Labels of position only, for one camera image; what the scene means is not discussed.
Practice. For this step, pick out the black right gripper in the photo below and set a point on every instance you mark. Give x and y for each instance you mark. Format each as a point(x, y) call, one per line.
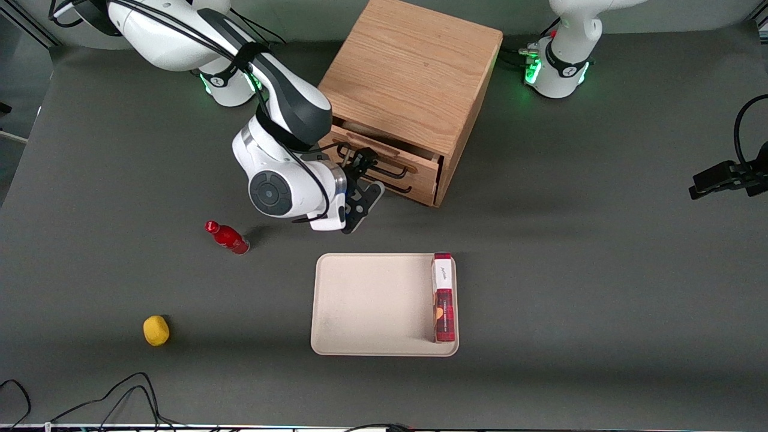
point(356, 173)

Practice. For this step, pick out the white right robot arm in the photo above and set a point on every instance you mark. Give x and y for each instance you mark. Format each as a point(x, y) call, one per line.
point(282, 192)

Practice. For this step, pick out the left arm base connector plugs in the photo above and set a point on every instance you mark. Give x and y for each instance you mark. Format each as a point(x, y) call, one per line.
point(519, 55)

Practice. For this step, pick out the wooden drawer cabinet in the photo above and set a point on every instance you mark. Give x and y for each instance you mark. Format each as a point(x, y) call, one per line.
point(414, 66)

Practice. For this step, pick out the beige plastic tray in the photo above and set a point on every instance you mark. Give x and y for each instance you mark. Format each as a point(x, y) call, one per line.
point(372, 306)

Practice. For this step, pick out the red bottle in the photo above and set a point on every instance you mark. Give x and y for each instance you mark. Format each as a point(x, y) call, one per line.
point(231, 240)

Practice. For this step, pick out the red and white cookie box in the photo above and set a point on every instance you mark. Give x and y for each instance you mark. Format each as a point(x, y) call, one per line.
point(444, 312)

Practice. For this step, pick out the yellow lemon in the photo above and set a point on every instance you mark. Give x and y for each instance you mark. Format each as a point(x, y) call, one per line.
point(156, 331)

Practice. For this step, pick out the white bar at table edge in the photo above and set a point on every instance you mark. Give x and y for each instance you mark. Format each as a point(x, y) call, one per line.
point(15, 138)

